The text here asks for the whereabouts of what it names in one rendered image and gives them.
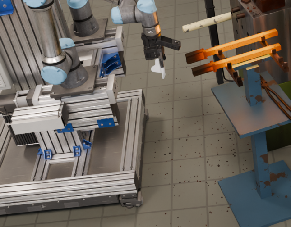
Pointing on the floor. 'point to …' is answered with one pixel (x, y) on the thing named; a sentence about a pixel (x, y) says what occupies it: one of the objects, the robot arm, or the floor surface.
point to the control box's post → (214, 38)
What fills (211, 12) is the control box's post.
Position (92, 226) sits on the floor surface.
